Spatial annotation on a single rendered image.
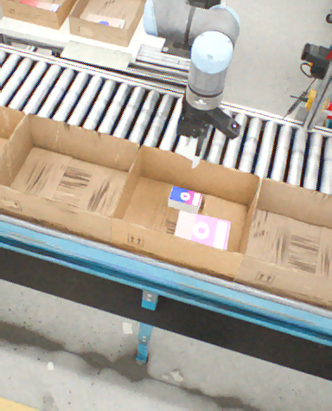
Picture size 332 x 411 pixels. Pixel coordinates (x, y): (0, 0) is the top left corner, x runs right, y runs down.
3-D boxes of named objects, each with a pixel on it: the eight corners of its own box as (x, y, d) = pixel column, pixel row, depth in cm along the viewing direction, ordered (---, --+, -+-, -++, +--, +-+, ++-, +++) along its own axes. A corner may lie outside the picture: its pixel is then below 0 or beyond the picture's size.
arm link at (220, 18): (200, -4, 122) (188, 26, 115) (245, 6, 121) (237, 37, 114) (195, 28, 130) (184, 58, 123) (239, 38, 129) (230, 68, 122)
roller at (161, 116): (175, 100, 219) (175, 93, 215) (138, 193, 189) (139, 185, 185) (163, 98, 219) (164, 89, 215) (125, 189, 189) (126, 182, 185)
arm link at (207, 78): (238, 33, 113) (230, 61, 107) (228, 75, 123) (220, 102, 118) (198, 24, 114) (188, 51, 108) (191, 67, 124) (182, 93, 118)
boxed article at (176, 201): (171, 193, 167) (173, 185, 163) (201, 202, 166) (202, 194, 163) (167, 207, 164) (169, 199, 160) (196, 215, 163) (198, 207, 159)
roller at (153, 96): (160, 97, 219) (161, 88, 215) (122, 188, 189) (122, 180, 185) (150, 94, 220) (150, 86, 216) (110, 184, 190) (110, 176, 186)
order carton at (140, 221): (250, 206, 168) (262, 176, 154) (233, 283, 151) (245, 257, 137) (138, 175, 171) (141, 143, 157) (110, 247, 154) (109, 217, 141)
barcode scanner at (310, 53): (295, 59, 196) (307, 39, 187) (323, 70, 196) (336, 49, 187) (293, 70, 192) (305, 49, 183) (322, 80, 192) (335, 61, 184)
